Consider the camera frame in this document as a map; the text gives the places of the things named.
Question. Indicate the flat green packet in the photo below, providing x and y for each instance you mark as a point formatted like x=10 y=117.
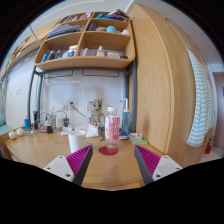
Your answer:
x=140 y=141

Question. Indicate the flat round red coaster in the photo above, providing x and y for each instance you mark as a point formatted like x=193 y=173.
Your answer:
x=102 y=151

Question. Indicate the white paper cup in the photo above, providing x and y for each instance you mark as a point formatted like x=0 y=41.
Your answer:
x=76 y=141

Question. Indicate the grey metal desk frame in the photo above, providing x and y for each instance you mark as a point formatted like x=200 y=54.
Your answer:
x=132 y=100

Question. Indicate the small blue bottle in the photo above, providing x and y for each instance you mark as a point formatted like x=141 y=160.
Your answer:
x=27 y=124

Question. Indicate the pink-labelled clear drink bottle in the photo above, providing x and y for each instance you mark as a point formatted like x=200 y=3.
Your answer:
x=112 y=130

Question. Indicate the wooden shelf unit with items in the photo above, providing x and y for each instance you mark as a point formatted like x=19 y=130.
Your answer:
x=100 y=46

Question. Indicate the tall wooden wardrobe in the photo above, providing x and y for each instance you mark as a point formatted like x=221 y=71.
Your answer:
x=156 y=86

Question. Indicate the wooden tree-creature figurine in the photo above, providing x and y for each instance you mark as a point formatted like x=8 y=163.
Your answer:
x=97 y=113

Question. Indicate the green-striped white hanging towel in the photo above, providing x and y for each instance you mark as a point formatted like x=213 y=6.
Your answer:
x=200 y=106

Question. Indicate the blue squeeze wash bottle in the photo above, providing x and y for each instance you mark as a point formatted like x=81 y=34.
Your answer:
x=126 y=118

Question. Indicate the slim black bottle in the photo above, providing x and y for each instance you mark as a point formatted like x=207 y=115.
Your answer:
x=35 y=120

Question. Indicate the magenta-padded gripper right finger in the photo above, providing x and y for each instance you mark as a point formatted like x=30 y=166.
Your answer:
x=165 y=166

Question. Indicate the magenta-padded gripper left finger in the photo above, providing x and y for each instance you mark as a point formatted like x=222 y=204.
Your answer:
x=61 y=166

